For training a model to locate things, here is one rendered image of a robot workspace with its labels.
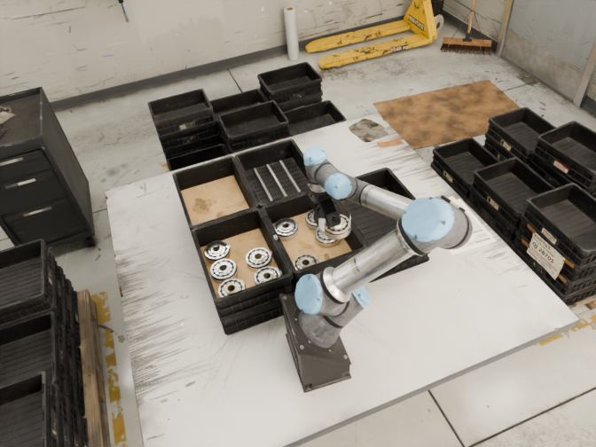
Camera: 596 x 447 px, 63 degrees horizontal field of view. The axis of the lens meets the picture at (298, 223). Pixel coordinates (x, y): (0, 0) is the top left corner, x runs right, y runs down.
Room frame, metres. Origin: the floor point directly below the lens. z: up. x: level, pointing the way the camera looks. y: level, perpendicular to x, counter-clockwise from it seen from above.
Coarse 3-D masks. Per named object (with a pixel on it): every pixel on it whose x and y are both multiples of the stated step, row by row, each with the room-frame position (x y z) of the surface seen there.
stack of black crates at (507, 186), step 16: (512, 160) 2.17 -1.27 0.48; (480, 176) 2.05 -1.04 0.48; (496, 176) 2.15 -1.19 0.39; (512, 176) 2.14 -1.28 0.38; (528, 176) 2.06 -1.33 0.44; (480, 192) 2.03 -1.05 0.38; (496, 192) 1.91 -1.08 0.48; (512, 192) 2.00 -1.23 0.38; (528, 192) 1.99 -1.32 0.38; (480, 208) 2.00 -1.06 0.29; (496, 208) 1.88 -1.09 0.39; (512, 208) 1.78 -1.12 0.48; (496, 224) 1.86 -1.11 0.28; (512, 224) 1.76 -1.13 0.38; (512, 240) 1.74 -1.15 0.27
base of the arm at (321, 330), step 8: (304, 320) 0.91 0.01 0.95; (312, 320) 0.90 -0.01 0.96; (320, 320) 0.89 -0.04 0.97; (328, 320) 0.88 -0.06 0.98; (304, 328) 0.89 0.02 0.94; (312, 328) 0.88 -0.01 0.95; (320, 328) 0.87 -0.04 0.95; (328, 328) 0.87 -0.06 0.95; (336, 328) 0.87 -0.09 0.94; (312, 336) 0.86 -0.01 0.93; (320, 336) 0.86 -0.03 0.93; (328, 336) 0.86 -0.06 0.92; (336, 336) 0.87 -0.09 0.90; (320, 344) 0.85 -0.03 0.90; (328, 344) 0.85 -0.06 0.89
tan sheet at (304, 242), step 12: (300, 216) 1.53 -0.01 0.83; (300, 228) 1.46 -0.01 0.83; (288, 240) 1.39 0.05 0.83; (300, 240) 1.38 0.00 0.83; (312, 240) 1.38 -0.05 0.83; (288, 252) 1.33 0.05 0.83; (300, 252) 1.32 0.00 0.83; (312, 252) 1.31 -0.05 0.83; (324, 252) 1.31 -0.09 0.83; (336, 252) 1.30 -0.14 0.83; (348, 252) 1.29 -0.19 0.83
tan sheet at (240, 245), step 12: (228, 240) 1.43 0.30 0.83; (240, 240) 1.42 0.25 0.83; (252, 240) 1.41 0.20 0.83; (264, 240) 1.41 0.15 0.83; (240, 252) 1.36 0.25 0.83; (240, 264) 1.29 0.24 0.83; (276, 264) 1.27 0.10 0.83; (240, 276) 1.23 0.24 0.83; (252, 276) 1.22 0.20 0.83; (216, 288) 1.18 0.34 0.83
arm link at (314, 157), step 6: (312, 150) 1.28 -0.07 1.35; (318, 150) 1.28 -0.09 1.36; (324, 150) 1.28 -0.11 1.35; (306, 156) 1.26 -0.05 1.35; (312, 156) 1.25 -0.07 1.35; (318, 156) 1.25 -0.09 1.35; (324, 156) 1.25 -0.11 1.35; (306, 162) 1.25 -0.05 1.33; (312, 162) 1.24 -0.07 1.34; (318, 162) 1.23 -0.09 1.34; (324, 162) 1.24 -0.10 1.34; (330, 162) 1.25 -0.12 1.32; (306, 168) 1.26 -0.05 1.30; (312, 168) 1.24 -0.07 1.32; (312, 174) 1.23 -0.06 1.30; (312, 180) 1.25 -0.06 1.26
